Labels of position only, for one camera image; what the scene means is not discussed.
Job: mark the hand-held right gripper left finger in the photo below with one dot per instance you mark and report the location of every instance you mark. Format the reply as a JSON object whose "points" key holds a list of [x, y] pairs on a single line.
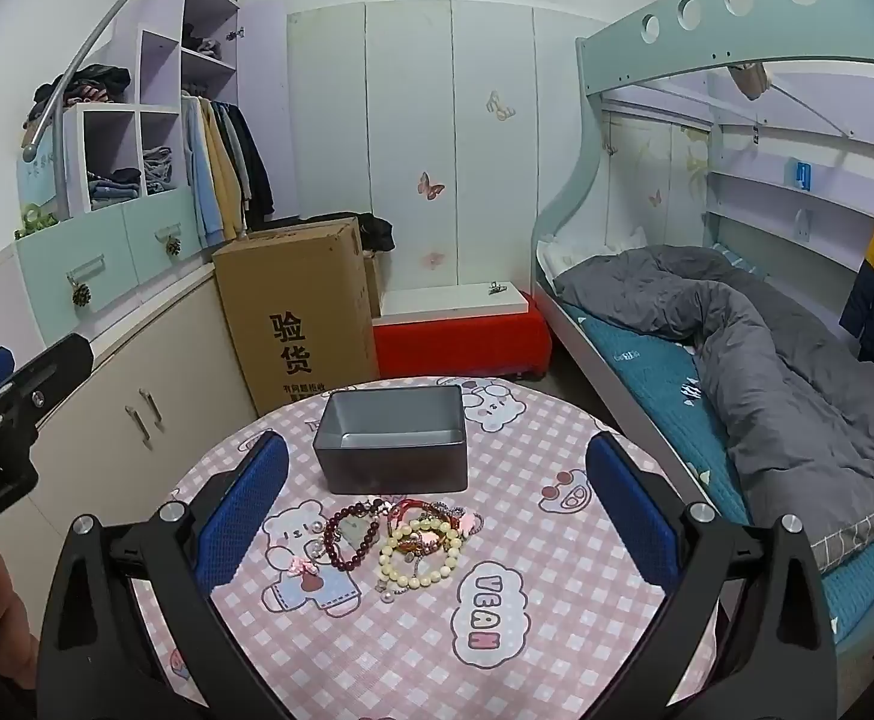
{"points": [[246, 510]]}

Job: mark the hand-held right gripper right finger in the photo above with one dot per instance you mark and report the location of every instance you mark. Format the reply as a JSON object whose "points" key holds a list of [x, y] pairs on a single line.
{"points": [[632, 510]]}

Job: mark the pink bow charm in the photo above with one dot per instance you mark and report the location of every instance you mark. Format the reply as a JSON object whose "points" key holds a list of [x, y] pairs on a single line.
{"points": [[302, 565]]}

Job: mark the grey metal box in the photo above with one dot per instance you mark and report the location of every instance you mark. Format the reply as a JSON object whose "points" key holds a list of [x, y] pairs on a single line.
{"points": [[392, 465]]}

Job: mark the beige cabinet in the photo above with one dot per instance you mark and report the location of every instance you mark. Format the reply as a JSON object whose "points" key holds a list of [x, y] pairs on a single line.
{"points": [[107, 405]]}

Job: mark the pink checked tablecloth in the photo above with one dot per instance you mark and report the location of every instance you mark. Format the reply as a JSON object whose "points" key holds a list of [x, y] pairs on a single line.
{"points": [[542, 577]]}

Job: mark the teal bed sheet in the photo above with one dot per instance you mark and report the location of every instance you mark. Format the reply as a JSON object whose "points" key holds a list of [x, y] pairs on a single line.
{"points": [[647, 360]]}

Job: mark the green plastic ornament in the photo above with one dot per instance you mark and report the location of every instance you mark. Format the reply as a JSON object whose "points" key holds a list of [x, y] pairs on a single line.
{"points": [[35, 217]]}

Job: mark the teal drawer unit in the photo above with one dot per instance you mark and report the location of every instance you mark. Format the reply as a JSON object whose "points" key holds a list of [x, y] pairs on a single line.
{"points": [[144, 232]]}

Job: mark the folded blue jeans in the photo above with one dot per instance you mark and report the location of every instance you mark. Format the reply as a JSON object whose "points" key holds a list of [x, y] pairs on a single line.
{"points": [[114, 186]]}

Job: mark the grey duvet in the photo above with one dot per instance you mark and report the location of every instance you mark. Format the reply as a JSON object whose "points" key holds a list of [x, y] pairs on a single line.
{"points": [[767, 360]]}

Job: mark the large cardboard box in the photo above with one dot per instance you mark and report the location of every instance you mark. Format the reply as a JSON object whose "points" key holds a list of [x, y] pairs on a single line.
{"points": [[294, 300]]}

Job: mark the folded grey clothes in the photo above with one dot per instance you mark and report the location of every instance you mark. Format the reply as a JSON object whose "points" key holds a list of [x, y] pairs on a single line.
{"points": [[158, 169]]}

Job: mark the light blue hoodie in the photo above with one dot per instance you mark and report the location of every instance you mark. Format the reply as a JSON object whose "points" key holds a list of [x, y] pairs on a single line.
{"points": [[201, 172]]}

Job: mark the red bench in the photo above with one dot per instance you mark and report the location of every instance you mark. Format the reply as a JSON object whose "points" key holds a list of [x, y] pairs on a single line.
{"points": [[452, 345]]}

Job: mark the yellow hoodie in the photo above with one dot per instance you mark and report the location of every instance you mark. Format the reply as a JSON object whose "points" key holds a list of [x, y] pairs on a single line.
{"points": [[227, 172]]}

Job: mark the white pillow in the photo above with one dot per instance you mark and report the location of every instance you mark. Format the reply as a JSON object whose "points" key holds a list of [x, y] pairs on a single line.
{"points": [[579, 251]]}

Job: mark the pile of dark clothes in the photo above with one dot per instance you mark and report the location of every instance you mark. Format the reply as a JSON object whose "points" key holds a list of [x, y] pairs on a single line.
{"points": [[84, 90]]}

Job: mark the white board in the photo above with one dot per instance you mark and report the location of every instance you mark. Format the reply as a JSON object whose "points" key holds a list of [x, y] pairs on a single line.
{"points": [[444, 301]]}

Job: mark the black jacket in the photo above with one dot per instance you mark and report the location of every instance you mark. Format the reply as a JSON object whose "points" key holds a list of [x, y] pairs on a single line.
{"points": [[257, 165]]}

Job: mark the black cloth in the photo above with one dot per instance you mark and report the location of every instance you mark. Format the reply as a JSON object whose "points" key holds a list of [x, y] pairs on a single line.
{"points": [[377, 232]]}

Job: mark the pale pink butterfly sticker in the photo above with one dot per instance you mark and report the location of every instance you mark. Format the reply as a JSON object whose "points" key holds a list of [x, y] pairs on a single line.
{"points": [[434, 260]]}

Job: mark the small butterfly sticker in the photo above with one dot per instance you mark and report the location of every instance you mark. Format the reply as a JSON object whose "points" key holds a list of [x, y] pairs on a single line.
{"points": [[654, 197]]}

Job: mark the purple shelving unit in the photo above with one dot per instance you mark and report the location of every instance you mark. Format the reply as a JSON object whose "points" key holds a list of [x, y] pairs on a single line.
{"points": [[159, 60]]}

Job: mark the folded dark clothes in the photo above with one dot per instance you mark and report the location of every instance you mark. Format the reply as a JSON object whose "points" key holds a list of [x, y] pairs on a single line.
{"points": [[201, 41]]}

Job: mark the pink brown butterfly sticker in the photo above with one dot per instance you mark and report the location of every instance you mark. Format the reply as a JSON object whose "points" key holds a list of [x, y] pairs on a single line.
{"points": [[430, 185]]}

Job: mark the blue small box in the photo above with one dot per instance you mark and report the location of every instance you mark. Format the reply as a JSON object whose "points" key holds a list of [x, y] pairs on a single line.
{"points": [[802, 174]]}

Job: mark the beige butterfly sticker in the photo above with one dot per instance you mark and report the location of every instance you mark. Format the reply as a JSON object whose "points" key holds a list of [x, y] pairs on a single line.
{"points": [[501, 106]]}

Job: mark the brown cloth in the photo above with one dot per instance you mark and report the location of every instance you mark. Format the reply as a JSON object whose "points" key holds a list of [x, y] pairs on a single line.
{"points": [[751, 79]]}

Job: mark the white wardrobe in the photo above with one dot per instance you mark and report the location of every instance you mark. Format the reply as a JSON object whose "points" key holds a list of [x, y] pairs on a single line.
{"points": [[407, 90]]}

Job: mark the curved metal rail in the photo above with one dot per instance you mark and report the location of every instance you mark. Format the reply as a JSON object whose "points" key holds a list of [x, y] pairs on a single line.
{"points": [[77, 64]]}

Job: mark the teal bunk bed frame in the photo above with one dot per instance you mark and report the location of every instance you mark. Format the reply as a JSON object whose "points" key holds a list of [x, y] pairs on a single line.
{"points": [[707, 45]]}

